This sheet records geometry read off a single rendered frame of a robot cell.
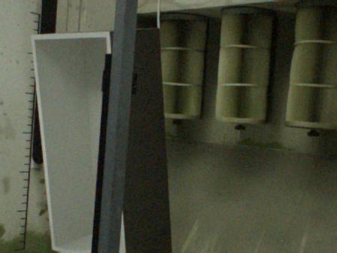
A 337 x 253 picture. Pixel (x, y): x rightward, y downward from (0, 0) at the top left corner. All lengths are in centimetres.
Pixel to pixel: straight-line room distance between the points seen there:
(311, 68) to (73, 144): 142
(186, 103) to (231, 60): 55
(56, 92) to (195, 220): 135
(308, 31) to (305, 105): 42
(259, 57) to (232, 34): 22
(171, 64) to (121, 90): 244
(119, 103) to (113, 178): 22
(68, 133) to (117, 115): 170
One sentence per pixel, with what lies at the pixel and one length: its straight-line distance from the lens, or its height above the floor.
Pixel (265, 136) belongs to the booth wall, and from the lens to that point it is 412.
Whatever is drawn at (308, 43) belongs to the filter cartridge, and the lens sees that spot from 355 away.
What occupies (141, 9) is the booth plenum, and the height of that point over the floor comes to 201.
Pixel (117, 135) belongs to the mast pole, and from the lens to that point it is 179.
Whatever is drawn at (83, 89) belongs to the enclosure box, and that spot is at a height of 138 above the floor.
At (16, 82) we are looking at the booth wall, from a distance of 386.
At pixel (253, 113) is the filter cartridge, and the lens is 384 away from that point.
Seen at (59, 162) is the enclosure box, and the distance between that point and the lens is 345.
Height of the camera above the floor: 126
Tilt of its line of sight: 3 degrees down
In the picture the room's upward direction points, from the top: 4 degrees clockwise
